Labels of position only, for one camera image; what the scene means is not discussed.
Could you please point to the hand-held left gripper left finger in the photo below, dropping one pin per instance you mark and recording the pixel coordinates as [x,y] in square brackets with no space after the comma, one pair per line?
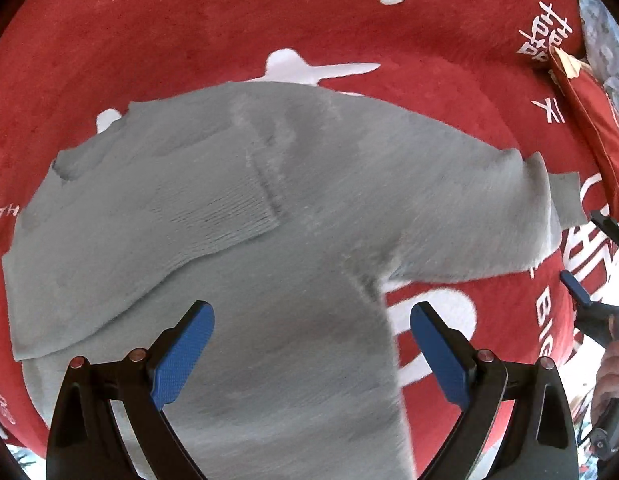
[182,360]

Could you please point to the person's right hand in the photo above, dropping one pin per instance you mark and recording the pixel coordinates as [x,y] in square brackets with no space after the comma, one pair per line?
[612,367]

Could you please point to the red printed blanket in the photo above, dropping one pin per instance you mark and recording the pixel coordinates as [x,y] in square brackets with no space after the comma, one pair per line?
[189,35]

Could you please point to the grey knit sweater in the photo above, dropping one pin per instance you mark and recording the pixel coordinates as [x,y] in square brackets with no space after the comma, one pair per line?
[269,220]

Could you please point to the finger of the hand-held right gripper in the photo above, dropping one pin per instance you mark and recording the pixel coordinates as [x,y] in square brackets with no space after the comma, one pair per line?
[575,286]
[612,227]

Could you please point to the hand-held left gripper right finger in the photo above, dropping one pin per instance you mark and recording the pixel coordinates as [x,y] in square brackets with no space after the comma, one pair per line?
[439,355]

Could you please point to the red pillow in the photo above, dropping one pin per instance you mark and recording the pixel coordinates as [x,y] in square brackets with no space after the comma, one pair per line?
[597,115]

